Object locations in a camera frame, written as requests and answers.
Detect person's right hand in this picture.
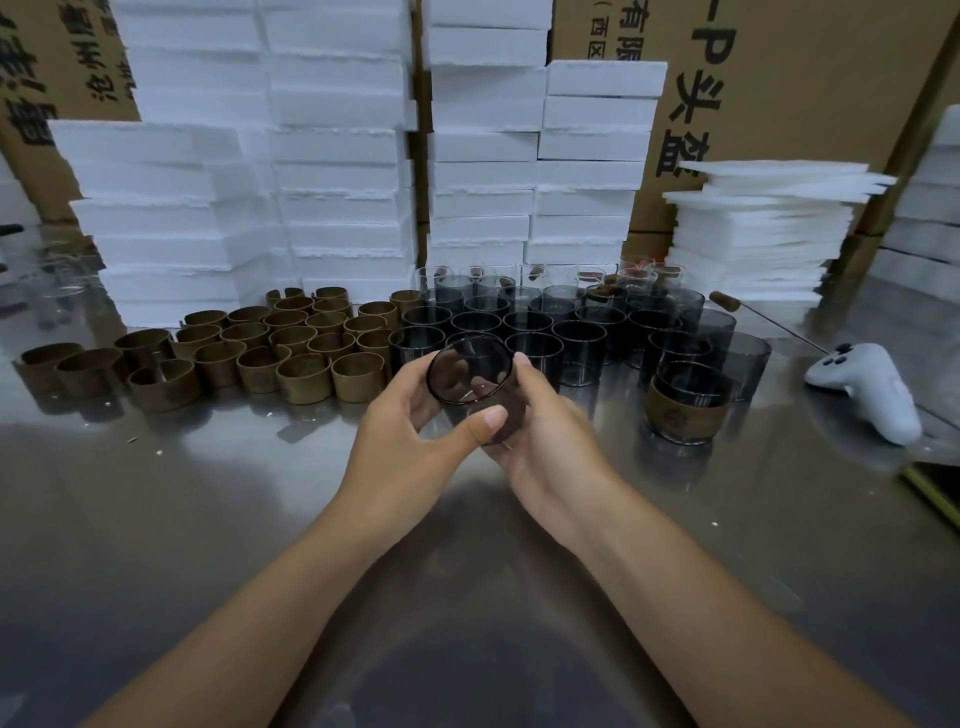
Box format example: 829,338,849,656
479,352,624,556

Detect person's left hand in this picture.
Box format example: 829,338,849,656
322,371,519,556

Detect cluster of transparent plastic cups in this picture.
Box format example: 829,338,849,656
387,260,772,403

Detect smoky transparent plastic cup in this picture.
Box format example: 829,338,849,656
425,333,530,448
644,359,735,448

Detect group of brown sleeve rings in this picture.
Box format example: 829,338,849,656
18,286,425,414

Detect brown sleeve ring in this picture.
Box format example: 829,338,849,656
644,378,730,444

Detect bunch of clear plastic cups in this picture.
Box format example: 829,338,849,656
33,247,106,298

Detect person's right forearm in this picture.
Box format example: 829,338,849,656
573,479,916,728

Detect person's left forearm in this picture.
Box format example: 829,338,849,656
82,502,384,728

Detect stack of thin foam sheets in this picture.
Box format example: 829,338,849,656
663,159,899,305

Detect stepped stack white foam blocks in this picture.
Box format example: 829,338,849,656
423,0,669,270

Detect white game controller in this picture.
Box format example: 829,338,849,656
804,342,924,448

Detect tall stack white foam blocks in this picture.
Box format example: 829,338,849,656
46,0,420,330

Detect black smartphone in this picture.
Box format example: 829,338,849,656
899,461,960,534

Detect stack of white foam blocks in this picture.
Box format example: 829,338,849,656
869,104,960,305
0,149,39,230

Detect large printed cardboard box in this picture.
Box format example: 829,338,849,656
551,0,960,235

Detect brown-handled metal rod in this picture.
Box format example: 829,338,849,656
710,290,830,354

